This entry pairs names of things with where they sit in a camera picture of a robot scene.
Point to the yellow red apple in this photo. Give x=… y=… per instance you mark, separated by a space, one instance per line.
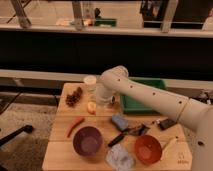
x=91 y=108

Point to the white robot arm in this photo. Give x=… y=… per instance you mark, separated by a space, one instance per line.
x=193 y=114

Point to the white paper cup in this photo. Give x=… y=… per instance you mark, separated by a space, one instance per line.
x=90 y=82

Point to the green plastic tray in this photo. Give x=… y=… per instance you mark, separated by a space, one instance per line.
x=130 y=106

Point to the brown grape bunch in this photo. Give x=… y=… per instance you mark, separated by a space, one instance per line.
x=73 y=98

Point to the blue sponge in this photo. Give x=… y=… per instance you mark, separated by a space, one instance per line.
x=120 y=122

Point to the orange carrot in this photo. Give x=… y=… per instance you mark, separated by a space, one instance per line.
x=74 y=124

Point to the purple bowl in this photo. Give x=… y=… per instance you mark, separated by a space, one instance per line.
x=87 y=141

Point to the green box in background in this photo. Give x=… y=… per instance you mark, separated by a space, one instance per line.
x=106 y=21

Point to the small black tool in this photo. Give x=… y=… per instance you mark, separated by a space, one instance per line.
x=165 y=124

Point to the red orange bowl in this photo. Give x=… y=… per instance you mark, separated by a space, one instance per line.
x=147 y=149

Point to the black chair leg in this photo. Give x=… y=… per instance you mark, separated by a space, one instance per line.
x=27 y=129

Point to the black handled knife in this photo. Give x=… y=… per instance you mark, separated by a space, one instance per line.
x=136 y=131

